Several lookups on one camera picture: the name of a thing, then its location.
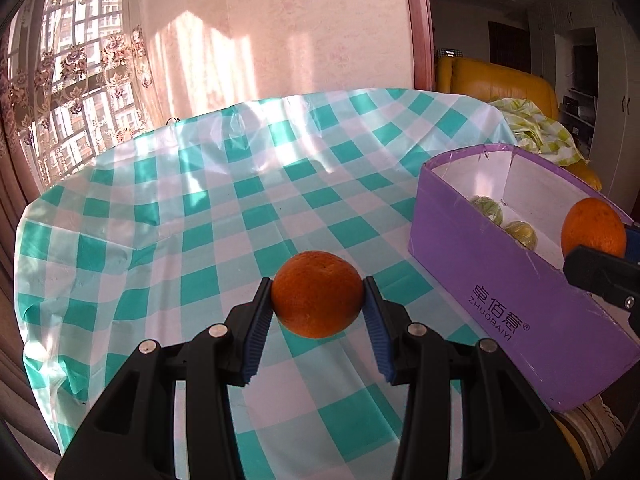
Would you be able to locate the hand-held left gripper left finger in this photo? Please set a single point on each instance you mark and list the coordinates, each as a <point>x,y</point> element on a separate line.
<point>257,330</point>

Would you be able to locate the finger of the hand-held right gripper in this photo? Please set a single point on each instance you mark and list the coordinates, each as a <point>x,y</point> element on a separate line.
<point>605,280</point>
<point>634,242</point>

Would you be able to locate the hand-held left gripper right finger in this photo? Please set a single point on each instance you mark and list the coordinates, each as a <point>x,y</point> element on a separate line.
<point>375,330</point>

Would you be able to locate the orange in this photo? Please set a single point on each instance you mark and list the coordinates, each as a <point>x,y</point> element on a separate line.
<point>317,292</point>
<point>592,225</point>

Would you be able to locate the small plastic-wrapped yellow-green apple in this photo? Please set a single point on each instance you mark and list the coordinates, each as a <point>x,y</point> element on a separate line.
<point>521,233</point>

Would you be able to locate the purple cardboard box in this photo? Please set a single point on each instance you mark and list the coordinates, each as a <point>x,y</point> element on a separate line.
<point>500,280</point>

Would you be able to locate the plastic-wrapped green apple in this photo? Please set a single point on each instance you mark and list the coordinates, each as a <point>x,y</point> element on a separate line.
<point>487,208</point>

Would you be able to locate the white cabinet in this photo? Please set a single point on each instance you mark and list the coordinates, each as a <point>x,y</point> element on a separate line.
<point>617,135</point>

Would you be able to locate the green white checked tablecloth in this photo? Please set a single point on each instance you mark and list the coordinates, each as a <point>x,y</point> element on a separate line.
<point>200,210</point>

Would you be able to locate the green white checked cloth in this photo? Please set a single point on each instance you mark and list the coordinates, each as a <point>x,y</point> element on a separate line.
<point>542,127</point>

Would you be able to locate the striped brown cloth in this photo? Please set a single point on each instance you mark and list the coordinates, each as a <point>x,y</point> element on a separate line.
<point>595,435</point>

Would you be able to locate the yellow sofa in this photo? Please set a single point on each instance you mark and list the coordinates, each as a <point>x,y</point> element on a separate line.
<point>490,77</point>

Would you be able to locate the dark wooden door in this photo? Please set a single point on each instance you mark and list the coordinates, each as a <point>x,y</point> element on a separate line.
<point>507,45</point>

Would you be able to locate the brown pleated curtain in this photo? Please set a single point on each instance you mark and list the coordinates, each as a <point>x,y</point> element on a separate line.
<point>10,285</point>

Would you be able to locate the floral lace curtain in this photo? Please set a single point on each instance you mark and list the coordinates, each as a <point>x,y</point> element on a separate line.
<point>75,70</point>

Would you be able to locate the pink door frame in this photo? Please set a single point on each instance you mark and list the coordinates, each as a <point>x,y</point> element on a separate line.
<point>417,20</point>

